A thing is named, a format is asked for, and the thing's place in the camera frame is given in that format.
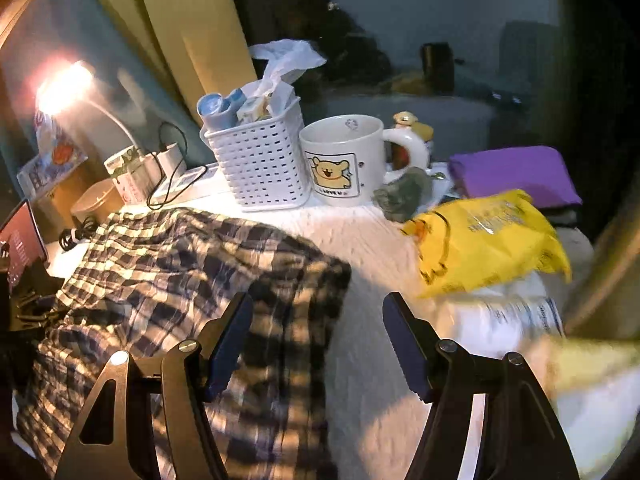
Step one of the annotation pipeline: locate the tablet with red screen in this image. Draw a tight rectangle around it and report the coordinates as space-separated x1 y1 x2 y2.
0 199 50 281

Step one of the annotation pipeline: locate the white desk lamp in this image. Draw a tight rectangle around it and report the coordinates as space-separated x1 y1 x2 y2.
35 59 138 161

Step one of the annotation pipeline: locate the black coiled cable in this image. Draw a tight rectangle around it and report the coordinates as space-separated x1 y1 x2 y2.
59 217 103 252

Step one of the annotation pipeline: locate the green white carton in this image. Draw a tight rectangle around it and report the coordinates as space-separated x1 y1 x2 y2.
104 145 151 206

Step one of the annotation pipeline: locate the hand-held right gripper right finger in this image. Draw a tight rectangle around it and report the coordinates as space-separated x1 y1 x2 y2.
382 291 581 480

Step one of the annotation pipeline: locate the blue white tube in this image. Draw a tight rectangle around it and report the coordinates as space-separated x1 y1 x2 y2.
196 87 246 128

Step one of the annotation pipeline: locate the yellow plastic bag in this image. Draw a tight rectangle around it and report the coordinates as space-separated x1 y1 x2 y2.
400 189 573 300

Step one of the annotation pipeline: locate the small pale box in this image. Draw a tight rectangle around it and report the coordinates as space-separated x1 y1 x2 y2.
236 95 273 123

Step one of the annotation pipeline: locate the white power strip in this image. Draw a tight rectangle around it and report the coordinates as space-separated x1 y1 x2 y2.
150 162 236 206

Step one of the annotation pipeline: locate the tan round bowl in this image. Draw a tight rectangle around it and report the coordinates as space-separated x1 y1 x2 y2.
70 178 118 226

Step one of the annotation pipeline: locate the yellow curtain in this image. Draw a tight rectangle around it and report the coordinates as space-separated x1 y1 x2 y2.
80 0 258 126

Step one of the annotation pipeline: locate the grey green crumpled cloth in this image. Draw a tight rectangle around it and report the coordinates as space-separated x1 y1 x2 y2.
372 167 433 223

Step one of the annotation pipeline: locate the white plastic basket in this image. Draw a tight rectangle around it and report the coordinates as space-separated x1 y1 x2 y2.
200 96 311 209

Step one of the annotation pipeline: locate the white charger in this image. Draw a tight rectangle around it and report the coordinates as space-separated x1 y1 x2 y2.
145 142 183 181

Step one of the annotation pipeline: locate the white textured table cloth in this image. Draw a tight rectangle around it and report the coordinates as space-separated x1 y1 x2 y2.
45 160 640 480

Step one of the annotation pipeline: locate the white bear print mug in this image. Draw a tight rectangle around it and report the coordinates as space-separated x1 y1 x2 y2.
299 114 428 207

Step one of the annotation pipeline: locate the black and cream plaid shirt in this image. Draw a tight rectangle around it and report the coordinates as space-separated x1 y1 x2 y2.
15 207 353 480

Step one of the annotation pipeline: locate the brown cardboard box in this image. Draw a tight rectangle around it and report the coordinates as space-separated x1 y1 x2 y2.
35 160 108 231

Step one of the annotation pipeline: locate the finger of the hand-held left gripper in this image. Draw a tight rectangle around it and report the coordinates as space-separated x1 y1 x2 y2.
12 265 68 333

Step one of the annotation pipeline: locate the purple cloth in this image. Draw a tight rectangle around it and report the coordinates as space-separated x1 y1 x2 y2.
446 146 583 208

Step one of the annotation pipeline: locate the white printed plastic bag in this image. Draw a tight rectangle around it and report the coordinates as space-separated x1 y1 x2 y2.
440 272 566 361

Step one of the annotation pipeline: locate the small yellow capped figurine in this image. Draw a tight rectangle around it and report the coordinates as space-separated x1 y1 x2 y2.
391 112 435 171

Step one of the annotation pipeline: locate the clear crumpled plastic bag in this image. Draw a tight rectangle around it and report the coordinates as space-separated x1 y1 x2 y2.
248 39 327 98

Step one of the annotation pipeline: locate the red white snack packet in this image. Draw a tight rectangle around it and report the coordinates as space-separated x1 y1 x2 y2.
17 110 88 193

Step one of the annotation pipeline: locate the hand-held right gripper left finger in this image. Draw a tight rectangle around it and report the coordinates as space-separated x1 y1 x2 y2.
54 291 255 480

